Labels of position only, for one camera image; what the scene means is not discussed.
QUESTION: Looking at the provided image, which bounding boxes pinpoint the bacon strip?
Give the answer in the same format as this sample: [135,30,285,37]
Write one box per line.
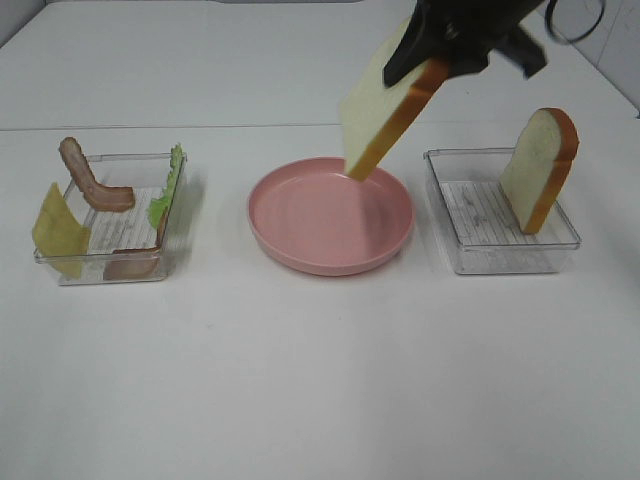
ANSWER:
[103,209,168,281]
[58,137,135,213]

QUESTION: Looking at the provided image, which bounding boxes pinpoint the clear right bread container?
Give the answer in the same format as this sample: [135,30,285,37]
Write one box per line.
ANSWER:
[424,148,581,275]

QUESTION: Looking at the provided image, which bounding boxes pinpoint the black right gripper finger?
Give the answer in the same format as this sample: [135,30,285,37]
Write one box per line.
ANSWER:
[492,23,547,78]
[383,9,439,87]

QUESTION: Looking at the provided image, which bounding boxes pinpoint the clear left ingredient container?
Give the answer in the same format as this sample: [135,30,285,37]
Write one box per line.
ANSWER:
[33,152,187,286]

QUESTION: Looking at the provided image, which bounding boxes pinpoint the green lettuce leaf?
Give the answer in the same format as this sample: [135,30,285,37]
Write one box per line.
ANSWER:
[147,143,184,229]

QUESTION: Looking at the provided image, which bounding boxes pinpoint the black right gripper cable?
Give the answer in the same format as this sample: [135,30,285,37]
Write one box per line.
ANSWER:
[544,0,605,46]

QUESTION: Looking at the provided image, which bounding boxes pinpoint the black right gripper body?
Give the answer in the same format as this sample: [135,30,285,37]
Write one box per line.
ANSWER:
[418,0,539,78]

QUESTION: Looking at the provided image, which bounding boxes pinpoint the bread slice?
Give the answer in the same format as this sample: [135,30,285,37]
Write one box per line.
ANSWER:
[339,20,448,181]
[499,107,579,234]

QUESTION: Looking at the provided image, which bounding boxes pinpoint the pink round plate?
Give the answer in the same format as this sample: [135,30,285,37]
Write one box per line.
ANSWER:
[247,157,415,277]

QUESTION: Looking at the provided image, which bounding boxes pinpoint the yellow cheese slice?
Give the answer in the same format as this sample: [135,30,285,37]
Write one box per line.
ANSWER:
[32,182,91,279]

